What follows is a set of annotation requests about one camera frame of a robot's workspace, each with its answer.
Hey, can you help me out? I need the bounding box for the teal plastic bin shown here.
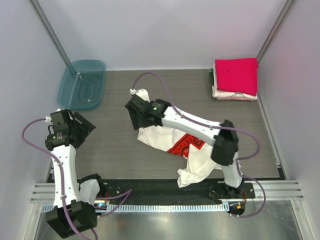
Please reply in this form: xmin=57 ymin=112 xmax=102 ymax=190
xmin=57 ymin=59 xmax=107 ymax=111

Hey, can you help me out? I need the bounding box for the white t-shirt red print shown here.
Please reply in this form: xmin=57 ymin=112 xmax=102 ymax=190
xmin=137 ymin=126 xmax=221 ymax=188

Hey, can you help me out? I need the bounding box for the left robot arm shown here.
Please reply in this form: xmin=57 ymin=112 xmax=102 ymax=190
xmin=45 ymin=109 xmax=107 ymax=239

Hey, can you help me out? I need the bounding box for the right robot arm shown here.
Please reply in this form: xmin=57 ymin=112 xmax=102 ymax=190
xmin=125 ymin=94 xmax=245 ymax=198

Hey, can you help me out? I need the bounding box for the folded white t-shirt stack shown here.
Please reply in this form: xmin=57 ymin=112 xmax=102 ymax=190
xmin=212 ymin=86 xmax=258 ymax=101

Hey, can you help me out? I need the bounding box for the folded green t-shirt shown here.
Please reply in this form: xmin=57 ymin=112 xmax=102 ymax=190
xmin=209 ymin=68 xmax=215 ymax=82

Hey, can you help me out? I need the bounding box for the folded pink t-shirt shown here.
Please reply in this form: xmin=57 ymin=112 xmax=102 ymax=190
xmin=214 ymin=57 xmax=259 ymax=96

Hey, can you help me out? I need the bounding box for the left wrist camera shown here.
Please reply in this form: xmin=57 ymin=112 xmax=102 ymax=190
xmin=45 ymin=108 xmax=61 ymax=124

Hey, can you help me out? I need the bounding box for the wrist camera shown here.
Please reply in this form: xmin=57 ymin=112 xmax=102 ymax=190
xmin=129 ymin=88 xmax=150 ymax=102
xmin=45 ymin=108 xmax=61 ymax=124

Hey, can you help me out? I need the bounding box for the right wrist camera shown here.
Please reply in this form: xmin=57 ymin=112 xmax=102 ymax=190
xmin=129 ymin=88 xmax=150 ymax=102

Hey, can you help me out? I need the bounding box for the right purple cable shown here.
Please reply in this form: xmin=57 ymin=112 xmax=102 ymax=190
xmin=132 ymin=72 xmax=268 ymax=220

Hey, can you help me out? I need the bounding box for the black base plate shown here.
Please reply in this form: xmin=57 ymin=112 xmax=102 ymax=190
xmin=102 ymin=178 xmax=256 ymax=204

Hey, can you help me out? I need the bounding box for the white slotted cable duct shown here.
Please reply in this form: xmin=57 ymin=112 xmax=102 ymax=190
xmin=42 ymin=202 xmax=230 ymax=214

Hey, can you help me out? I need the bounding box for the aluminium rail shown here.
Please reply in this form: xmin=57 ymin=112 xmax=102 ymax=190
xmin=30 ymin=180 xmax=305 ymax=203

